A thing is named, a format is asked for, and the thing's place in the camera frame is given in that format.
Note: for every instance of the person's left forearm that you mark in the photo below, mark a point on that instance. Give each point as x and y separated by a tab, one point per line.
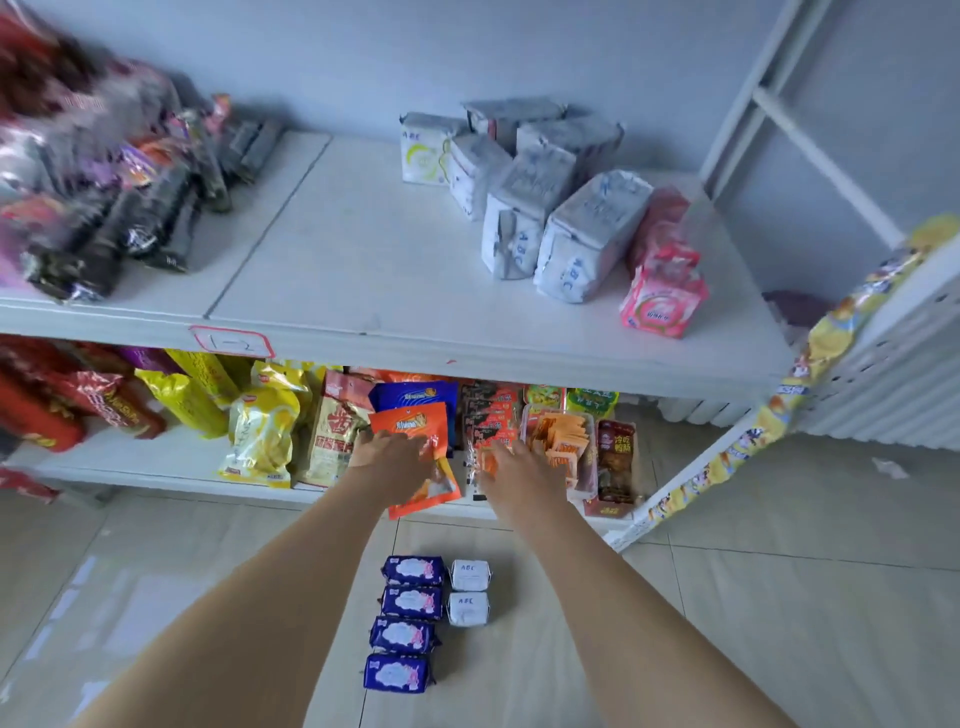
247	622

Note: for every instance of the pile of white pad packets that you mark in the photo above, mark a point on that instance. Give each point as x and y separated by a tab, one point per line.
592	232

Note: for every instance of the row of silver red packets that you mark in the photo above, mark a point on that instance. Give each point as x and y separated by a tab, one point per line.
97	127

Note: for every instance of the yellow chip bag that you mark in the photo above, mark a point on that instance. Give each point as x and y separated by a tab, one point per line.
262	435

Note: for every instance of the pile of red bags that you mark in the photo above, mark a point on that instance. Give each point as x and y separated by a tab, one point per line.
45	405

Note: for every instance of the orange chip bag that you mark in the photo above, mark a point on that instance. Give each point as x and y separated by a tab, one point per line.
412	420

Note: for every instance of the row of dark stick packets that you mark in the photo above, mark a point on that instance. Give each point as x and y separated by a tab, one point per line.
157	217

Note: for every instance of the person's right forearm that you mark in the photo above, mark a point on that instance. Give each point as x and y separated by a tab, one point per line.
637	637

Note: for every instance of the white paper scrap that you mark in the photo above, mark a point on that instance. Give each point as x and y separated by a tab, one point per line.
890	469

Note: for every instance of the brown snack box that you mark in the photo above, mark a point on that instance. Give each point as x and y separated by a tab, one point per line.
616	461

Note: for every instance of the red bordered paper label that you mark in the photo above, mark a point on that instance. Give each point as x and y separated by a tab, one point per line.
232	343

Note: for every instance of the purple pad packet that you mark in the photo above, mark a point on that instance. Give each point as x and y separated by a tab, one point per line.
412	570
396	673
411	602
401	635

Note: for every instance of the clear box of orange sachets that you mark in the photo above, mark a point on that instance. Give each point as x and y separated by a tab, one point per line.
562	450

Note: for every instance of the plain yellow snack bag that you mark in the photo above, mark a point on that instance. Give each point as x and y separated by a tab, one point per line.
187	401

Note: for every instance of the heap of purple candy packets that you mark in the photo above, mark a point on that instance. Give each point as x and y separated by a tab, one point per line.
150	161

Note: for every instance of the person's right hand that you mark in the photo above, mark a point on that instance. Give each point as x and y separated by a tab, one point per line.
525	484

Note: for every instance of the green red snack packet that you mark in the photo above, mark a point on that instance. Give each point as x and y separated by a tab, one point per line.
544	397

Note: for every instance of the person's left hand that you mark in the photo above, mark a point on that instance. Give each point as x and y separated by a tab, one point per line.
394	465

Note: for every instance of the small white ABC packet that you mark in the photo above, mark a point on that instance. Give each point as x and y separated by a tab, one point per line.
469	610
470	576

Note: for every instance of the white metal shelf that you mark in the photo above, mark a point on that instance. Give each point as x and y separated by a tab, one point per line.
360	262

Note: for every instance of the row of red strip packets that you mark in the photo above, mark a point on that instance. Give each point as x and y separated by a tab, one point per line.
487	420

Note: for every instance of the purple cloth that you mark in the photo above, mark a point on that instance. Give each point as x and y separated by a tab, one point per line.
799	306

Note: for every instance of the beige snack bag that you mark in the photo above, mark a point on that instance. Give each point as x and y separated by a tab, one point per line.
330	442

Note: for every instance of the pile of red snack packets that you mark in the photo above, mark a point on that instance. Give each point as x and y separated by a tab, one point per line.
30	75

